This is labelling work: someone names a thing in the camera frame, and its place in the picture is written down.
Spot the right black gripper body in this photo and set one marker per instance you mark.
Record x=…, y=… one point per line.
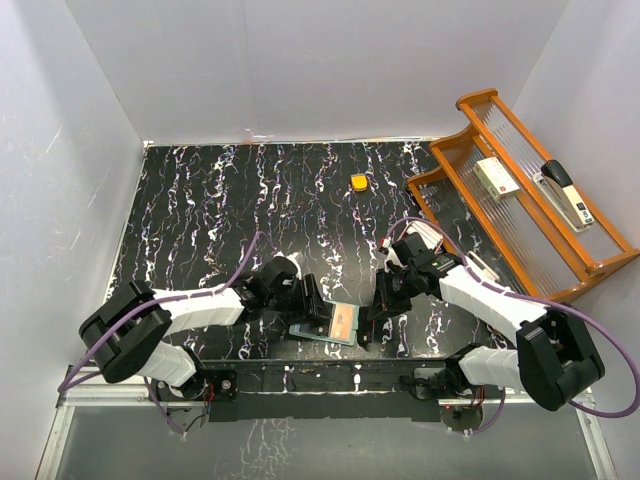
x=396, y=288

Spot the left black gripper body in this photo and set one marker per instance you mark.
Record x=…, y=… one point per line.
x=290, y=302

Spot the green card holder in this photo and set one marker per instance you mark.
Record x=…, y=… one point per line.
x=304, y=331

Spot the gold credit card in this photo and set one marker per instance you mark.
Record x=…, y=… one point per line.
x=344, y=323

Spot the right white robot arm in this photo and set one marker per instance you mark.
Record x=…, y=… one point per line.
x=553, y=357

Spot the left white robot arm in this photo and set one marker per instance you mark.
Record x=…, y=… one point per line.
x=126, y=336

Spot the yellow small block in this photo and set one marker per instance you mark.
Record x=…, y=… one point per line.
x=359, y=182

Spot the wooden tiered shelf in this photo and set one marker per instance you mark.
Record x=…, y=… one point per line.
x=546, y=256

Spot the white staple box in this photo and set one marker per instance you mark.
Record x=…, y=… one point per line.
x=495, y=178

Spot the black beige stapler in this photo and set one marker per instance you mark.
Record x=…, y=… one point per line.
x=557, y=186

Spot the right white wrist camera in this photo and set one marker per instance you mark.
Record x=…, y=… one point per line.
x=390, y=255

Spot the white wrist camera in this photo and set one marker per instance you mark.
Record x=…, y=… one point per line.
x=295, y=257
x=390, y=255

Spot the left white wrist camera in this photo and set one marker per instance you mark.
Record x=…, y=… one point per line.
x=295, y=257

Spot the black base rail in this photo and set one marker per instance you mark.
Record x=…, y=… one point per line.
x=319, y=389

